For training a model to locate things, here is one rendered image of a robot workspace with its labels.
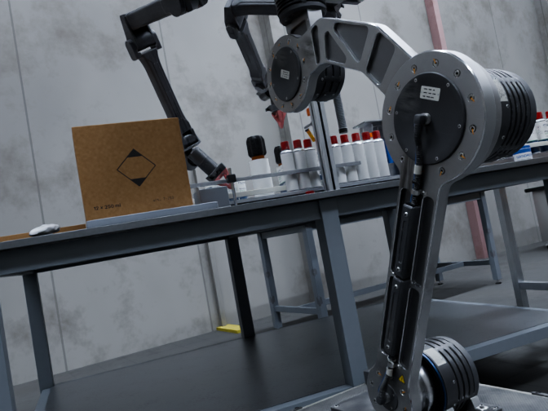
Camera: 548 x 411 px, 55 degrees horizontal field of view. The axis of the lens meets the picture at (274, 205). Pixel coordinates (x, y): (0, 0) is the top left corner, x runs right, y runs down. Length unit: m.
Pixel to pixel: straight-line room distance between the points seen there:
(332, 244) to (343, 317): 0.23
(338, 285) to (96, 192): 0.77
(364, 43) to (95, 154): 0.80
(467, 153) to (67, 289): 3.72
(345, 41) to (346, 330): 0.88
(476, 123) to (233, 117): 4.19
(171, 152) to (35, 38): 3.26
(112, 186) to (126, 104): 3.17
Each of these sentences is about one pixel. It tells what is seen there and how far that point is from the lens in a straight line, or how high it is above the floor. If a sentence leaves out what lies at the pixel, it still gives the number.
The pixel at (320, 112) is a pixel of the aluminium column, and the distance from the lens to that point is 2.03.
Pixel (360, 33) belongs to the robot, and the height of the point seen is 1.12.
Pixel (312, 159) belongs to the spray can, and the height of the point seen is 1.00.
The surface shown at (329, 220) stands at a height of 0.74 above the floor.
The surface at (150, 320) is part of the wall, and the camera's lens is 4.49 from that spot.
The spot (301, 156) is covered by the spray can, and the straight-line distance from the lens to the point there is 2.10.
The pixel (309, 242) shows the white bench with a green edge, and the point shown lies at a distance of 3.42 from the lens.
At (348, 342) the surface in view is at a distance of 1.69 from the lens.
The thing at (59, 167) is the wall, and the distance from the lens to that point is 4.43.
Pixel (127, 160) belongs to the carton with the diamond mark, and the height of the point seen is 1.01.
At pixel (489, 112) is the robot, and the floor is 0.86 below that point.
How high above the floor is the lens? 0.73
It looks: 3 degrees up
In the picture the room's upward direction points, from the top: 10 degrees counter-clockwise
